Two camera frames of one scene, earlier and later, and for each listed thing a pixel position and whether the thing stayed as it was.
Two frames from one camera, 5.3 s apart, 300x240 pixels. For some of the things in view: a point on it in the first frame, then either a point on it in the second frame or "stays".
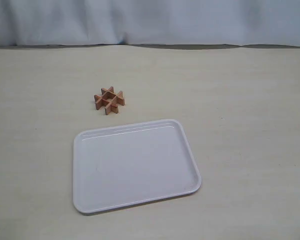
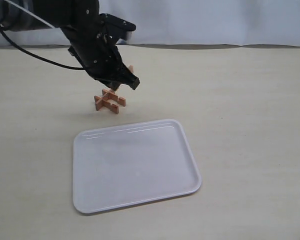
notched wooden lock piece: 119,96 → 131,68
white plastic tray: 122,164 stays
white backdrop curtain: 284,23 stays
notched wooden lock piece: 97,98 → 107,94
